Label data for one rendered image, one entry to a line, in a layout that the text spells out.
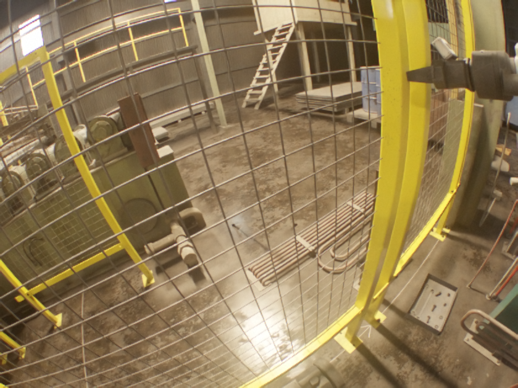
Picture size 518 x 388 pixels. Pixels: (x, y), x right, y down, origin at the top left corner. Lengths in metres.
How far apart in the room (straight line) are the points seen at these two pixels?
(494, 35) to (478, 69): 1.42
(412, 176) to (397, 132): 0.24
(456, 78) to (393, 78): 0.13
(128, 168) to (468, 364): 2.71
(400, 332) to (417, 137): 1.09
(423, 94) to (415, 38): 0.14
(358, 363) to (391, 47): 1.31
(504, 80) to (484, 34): 1.45
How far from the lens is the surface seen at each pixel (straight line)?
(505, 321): 1.43
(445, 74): 0.47
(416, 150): 0.68
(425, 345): 1.48
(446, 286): 1.72
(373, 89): 4.53
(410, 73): 0.49
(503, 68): 0.45
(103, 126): 1.97
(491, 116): 1.88
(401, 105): 0.49
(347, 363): 1.34
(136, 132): 1.83
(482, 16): 1.89
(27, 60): 1.64
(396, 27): 0.48
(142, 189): 2.06
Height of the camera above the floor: 1.29
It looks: 32 degrees down
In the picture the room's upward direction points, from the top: 13 degrees counter-clockwise
